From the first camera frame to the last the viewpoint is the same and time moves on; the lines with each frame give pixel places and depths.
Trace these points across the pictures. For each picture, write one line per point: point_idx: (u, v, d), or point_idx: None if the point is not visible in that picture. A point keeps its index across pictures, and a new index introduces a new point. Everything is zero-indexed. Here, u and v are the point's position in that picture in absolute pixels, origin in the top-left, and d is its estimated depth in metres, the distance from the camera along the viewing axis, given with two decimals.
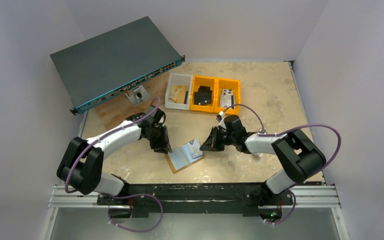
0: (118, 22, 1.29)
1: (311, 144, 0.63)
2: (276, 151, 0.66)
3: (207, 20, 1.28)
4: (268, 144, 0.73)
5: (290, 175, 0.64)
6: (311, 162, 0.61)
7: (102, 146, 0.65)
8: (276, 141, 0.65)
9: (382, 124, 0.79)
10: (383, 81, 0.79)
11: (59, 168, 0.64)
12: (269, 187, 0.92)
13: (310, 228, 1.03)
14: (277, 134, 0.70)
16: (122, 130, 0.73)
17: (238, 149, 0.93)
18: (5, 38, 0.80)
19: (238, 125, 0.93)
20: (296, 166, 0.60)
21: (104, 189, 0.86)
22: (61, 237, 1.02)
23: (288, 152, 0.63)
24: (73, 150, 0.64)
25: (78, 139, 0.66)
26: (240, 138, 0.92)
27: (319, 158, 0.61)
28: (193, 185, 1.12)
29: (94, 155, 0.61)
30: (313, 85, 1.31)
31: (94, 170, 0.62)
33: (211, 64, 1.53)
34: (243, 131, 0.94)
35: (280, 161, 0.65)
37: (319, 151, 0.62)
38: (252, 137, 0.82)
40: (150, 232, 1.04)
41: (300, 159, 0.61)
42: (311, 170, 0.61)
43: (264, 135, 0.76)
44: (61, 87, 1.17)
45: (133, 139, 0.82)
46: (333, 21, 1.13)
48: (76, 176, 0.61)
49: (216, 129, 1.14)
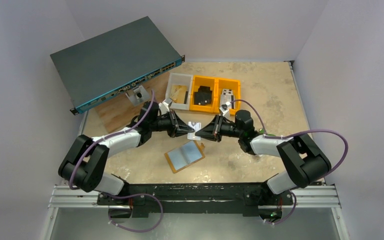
0: (118, 22, 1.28)
1: (317, 149, 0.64)
2: (280, 154, 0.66)
3: (207, 21, 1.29)
4: (273, 146, 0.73)
5: (295, 180, 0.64)
6: (316, 168, 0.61)
7: (106, 143, 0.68)
8: (282, 144, 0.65)
9: (382, 125, 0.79)
10: (383, 81, 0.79)
11: (62, 166, 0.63)
12: (269, 187, 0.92)
13: (311, 228, 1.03)
14: (283, 137, 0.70)
16: (124, 134, 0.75)
17: (242, 148, 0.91)
18: (5, 38, 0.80)
19: (249, 126, 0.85)
20: (300, 170, 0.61)
21: (104, 188, 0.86)
22: (61, 237, 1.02)
23: (293, 155, 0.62)
24: (78, 147, 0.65)
25: (84, 137, 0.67)
26: (247, 139, 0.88)
27: (324, 164, 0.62)
28: (193, 185, 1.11)
29: (99, 151, 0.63)
30: (313, 85, 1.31)
31: (98, 166, 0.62)
33: (211, 64, 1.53)
34: (252, 131, 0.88)
35: (284, 164, 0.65)
37: (324, 157, 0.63)
38: (257, 139, 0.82)
40: (150, 232, 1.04)
41: (305, 164, 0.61)
42: (316, 175, 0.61)
43: (270, 137, 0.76)
44: (61, 87, 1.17)
45: (132, 145, 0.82)
46: (332, 21, 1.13)
48: (80, 172, 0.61)
49: (221, 117, 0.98)
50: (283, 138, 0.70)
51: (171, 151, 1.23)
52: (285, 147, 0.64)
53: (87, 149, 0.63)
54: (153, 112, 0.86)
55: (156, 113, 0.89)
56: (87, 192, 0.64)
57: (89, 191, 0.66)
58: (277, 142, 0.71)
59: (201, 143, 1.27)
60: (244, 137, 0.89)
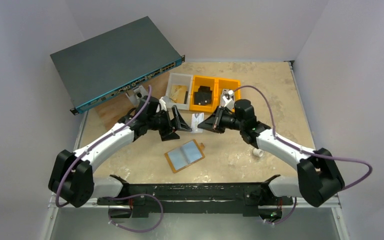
0: (118, 22, 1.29)
1: (336, 171, 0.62)
2: (299, 171, 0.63)
3: (207, 20, 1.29)
4: (287, 156, 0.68)
5: (306, 196, 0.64)
6: (331, 191, 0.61)
7: (89, 158, 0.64)
8: (305, 166, 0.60)
9: (382, 124, 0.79)
10: (383, 81, 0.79)
11: (50, 182, 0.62)
12: (272, 190, 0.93)
13: (311, 228, 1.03)
14: (302, 150, 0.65)
16: (113, 136, 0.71)
17: (245, 140, 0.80)
18: (5, 37, 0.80)
19: (250, 113, 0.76)
20: (318, 195, 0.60)
21: (100, 194, 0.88)
22: (61, 237, 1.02)
23: (314, 177, 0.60)
24: (61, 165, 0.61)
25: (66, 152, 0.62)
26: (250, 129, 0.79)
27: (338, 185, 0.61)
28: (193, 185, 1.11)
29: (82, 171, 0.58)
30: (313, 85, 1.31)
31: (83, 183, 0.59)
33: (211, 64, 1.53)
34: (254, 120, 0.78)
35: (300, 180, 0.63)
37: (340, 179, 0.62)
38: (266, 137, 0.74)
40: (150, 232, 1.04)
41: (322, 186, 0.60)
42: (329, 196, 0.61)
43: (285, 143, 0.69)
44: (61, 87, 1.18)
45: (126, 143, 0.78)
46: (332, 21, 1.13)
48: (67, 190, 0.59)
49: (222, 109, 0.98)
50: (301, 151, 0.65)
51: (172, 151, 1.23)
52: (307, 168, 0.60)
53: (69, 168, 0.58)
54: (150, 108, 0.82)
55: (154, 108, 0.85)
56: (79, 206, 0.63)
57: (83, 202, 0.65)
58: (293, 153, 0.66)
59: (201, 143, 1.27)
60: (245, 126, 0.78)
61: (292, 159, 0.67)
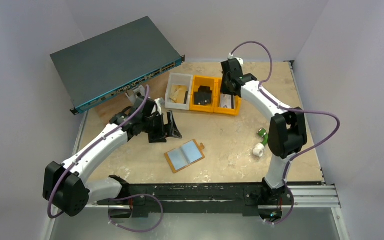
0: (118, 22, 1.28)
1: (304, 128, 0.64)
2: (271, 123, 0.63)
3: (207, 20, 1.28)
4: (263, 108, 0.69)
5: (271, 143, 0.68)
6: (295, 145, 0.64)
7: (79, 169, 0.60)
8: (278, 119, 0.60)
9: (381, 124, 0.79)
10: (382, 81, 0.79)
11: (44, 192, 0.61)
12: (267, 183, 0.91)
13: (310, 228, 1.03)
14: (280, 106, 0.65)
16: (104, 140, 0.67)
17: (230, 88, 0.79)
18: (5, 38, 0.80)
19: (235, 65, 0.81)
20: (281, 145, 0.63)
21: (99, 197, 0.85)
22: (61, 237, 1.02)
23: (283, 131, 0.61)
24: (50, 177, 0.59)
25: (54, 164, 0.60)
26: (236, 78, 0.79)
27: (301, 141, 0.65)
28: (193, 185, 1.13)
29: (71, 184, 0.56)
30: (313, 85, 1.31)
31: (75, 194, 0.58)
33: (211, 64, 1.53)
34: (240, 73, 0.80)
35: (269, 131, 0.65)
37: (304, 136, 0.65)
38: (251, 88, 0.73)
40: (150, 232, 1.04)
41: (288, 140, 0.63)
42: (290, 150, 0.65)
43: (266, 96, 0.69)
44: (61, 88, 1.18)
45: (122, 144, 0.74)
46: (333, 21, 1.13)
48: (60, 201, 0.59)
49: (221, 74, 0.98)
50: (279, 106, 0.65)
51: (171, 151, 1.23)
52: (280, 121, 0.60)
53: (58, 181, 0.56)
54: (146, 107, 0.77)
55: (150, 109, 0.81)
56: (75, 215, 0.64)
57: (80, 209, 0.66)
58: (270, 107, 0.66)
59: (201, 143, 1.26)
60: (233, 75, 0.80)
61: (269, 113, 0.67)
